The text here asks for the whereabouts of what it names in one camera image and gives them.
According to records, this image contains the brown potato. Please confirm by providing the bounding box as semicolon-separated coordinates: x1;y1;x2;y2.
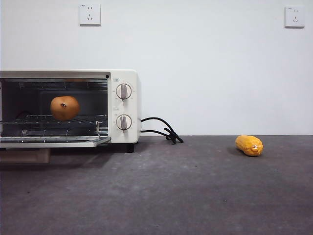
50;95;81;122

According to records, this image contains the glass oven door with handle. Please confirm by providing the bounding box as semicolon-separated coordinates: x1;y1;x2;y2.
0;135;112;164

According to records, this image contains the cream white toaster oven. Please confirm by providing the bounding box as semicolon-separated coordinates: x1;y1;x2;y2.
0;69;142;153

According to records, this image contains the beige round oven knob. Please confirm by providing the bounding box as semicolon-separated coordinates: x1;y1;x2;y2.
115;83;133;100
115;114;133;132

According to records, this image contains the yellow corn cob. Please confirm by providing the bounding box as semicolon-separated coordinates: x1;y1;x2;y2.
235;135;264;157

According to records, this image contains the black oven power cable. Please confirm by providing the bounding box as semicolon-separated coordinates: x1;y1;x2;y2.
140;117;184;145

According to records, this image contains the metal wire oven rack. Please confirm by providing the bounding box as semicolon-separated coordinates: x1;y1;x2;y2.
0;114;109;143

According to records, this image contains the white wall socket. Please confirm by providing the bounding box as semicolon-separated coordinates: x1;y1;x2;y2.
79;3;101;26
284;6;306;28

